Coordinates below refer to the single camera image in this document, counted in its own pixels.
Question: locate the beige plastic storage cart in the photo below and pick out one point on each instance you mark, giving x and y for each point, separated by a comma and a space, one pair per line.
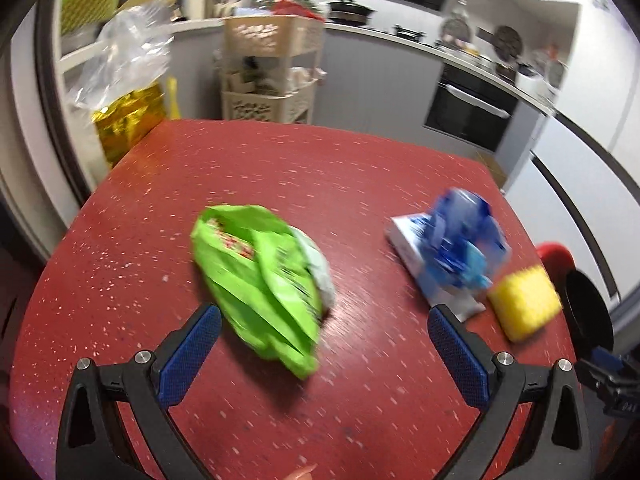
272, 37

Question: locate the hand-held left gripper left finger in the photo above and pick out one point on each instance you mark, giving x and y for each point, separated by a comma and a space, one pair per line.
189, 355

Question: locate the red stool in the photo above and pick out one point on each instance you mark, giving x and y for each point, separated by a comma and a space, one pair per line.
555, 255

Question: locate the green plastic basket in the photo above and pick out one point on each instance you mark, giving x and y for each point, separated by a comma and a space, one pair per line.
92, 2

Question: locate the cardboard box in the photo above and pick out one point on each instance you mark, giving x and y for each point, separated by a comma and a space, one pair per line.
492, 167

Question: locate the gold foil bag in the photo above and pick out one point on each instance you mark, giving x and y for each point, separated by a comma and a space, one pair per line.
127, 120

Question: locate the round grey strainer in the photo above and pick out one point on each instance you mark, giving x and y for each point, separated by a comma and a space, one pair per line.
456, 26

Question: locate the yellow spiky foam pad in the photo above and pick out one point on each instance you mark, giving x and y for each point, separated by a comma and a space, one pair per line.
525, 302

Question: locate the white rice cooker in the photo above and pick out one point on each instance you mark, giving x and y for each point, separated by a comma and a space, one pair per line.
537, 85

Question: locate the black trash bin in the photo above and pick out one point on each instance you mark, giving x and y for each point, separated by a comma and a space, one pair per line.
590, 310

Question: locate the black wok with lid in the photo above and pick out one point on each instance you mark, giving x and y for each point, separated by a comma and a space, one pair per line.
351, 10

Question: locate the gas stove burner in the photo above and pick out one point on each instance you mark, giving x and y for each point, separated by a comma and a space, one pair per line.
409, 32

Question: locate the green plastic bag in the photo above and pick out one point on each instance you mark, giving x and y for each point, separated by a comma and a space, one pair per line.
260, 280

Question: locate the grey base cabinets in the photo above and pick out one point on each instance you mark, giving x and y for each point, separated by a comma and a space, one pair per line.
375, 75

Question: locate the white refrigerator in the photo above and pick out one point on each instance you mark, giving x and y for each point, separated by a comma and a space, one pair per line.
590, 85

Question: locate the black built-in oven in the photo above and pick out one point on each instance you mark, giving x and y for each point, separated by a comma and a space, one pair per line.
470, 105

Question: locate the blue white snack wrapper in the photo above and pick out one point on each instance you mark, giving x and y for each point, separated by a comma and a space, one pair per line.
450, 250

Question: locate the person's left hand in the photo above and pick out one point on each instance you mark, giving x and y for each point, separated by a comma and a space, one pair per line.
302, 474

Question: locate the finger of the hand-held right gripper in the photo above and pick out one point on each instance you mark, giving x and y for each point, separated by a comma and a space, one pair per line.
602, 360

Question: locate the clear plastic bag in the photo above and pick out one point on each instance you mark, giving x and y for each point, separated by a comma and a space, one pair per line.
125, 50

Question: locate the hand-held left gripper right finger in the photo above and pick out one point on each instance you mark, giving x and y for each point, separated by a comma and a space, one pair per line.
457, 355

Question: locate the round black hanging pan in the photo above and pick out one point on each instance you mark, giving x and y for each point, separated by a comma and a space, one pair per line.
507, 42

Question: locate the beige knife block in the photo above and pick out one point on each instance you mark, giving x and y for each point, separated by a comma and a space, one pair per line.
195, 2

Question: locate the red plastic bag on cart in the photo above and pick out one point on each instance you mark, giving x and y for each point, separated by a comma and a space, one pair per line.
295, 9

